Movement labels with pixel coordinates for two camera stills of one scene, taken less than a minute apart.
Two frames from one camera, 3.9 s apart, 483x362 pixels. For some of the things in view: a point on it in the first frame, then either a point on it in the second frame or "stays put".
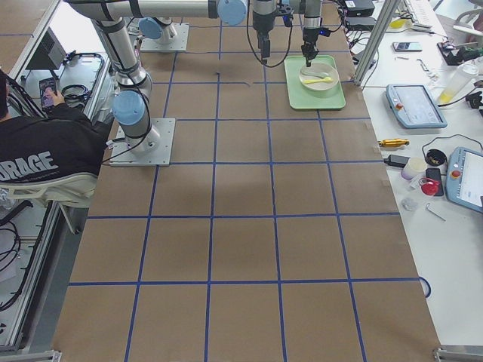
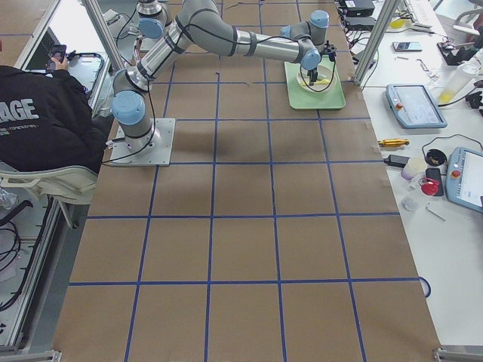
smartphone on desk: x=407 y=47 stays put
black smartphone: x=44 y=85 → x=58 y=52
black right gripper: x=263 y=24 → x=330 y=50
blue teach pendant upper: x=413 y=107 stays put
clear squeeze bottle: x=457 y=81 stays put
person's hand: x=57 y=99 → x=61 y=65
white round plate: x=320 y=76 stays put
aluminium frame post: x=386 y=14 stays put
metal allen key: x=432 y=211 stays put
